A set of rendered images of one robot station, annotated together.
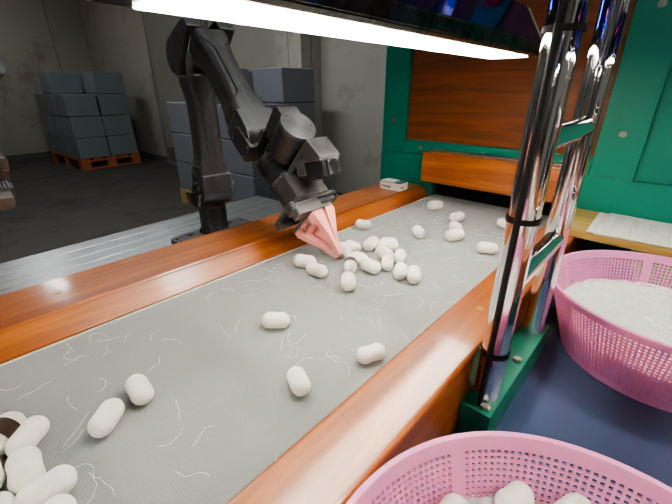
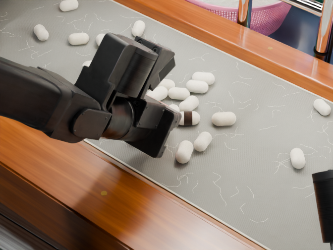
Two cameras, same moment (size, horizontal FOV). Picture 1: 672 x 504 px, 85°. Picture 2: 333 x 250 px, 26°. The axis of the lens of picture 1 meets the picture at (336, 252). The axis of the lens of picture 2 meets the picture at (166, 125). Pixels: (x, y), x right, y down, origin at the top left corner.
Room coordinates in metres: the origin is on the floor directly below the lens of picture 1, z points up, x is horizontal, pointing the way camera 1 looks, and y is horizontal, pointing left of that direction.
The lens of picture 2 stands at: (0.59, 0.76, 1.47)
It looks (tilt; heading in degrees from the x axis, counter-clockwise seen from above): 43 degrees down; 266
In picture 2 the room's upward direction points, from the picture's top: straight up
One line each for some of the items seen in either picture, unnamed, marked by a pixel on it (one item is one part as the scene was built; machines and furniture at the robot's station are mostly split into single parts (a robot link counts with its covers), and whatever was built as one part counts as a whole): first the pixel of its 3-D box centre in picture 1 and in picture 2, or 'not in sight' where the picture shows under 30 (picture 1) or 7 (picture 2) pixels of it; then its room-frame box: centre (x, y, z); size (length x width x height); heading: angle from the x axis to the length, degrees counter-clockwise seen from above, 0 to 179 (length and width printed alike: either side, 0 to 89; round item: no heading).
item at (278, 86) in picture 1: (242, 141); not in sight; (3.37, 0.82, 0.57); 1.10 x 0.73 x 1.14; 51
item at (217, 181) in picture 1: (204, 126); not in sight; (0.83, 0.28, 0.92); 0.07 x 0.06 x 0.33; 132
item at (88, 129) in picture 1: (86, 119); not in sight; (5.56, 3.55, 0.60); 1.15 x 0.77 x 1.19; 51
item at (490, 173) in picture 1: (488, 172); not in sight; (0.81, -0.34, 0.83); 0.30 x 0.06 x 0.07; 48
